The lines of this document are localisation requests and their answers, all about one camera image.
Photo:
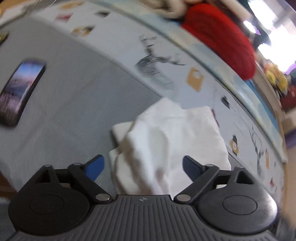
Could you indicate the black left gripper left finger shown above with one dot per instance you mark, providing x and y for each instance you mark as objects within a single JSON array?
[{"x": 55, "y": 201}]

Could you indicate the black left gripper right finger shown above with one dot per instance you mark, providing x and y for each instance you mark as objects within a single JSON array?
[{"x": 231, "y": 201}]

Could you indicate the white small shirt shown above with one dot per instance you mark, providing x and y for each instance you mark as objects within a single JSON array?
[{"x": 148, "y": 159}]

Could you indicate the dark red plush toy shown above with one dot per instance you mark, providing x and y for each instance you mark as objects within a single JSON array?
[{"x": 289, "y": 101}]

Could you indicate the black smartphone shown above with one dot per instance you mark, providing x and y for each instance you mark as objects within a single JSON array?
[{"x": 19, "y": 88}]

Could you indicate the yellow plush toy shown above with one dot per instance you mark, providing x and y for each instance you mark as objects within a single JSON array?
[{"x": 276, "y": 78}]

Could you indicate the grey printed bed sheet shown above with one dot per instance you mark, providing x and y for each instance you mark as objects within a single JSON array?
[{"x": 104, "y": 68}]

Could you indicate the red knitted cushion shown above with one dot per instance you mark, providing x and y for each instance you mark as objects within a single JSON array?
[{"x": 218, "y": 32}]

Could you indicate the light blue patterned blanket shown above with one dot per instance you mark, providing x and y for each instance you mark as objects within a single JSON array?
[{"x": 208, "y": 59}]

